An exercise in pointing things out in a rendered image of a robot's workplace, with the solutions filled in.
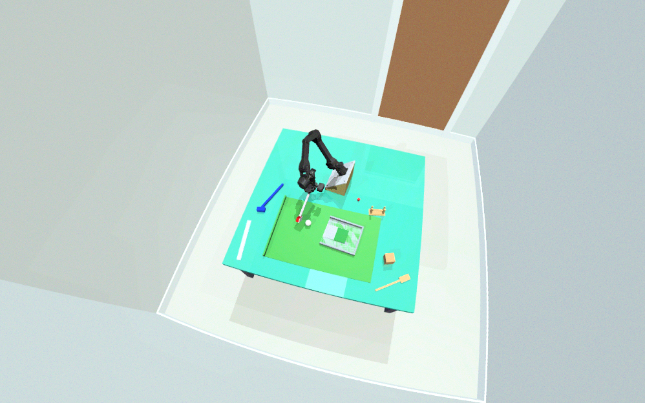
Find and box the blue putter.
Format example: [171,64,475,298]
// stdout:
[257,183,284,212]

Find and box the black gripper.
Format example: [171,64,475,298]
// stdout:
[297,177,325,192]

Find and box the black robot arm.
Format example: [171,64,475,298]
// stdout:
[298,129,348,193]

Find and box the green flat mat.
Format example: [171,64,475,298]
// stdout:
[265,197,381,283]

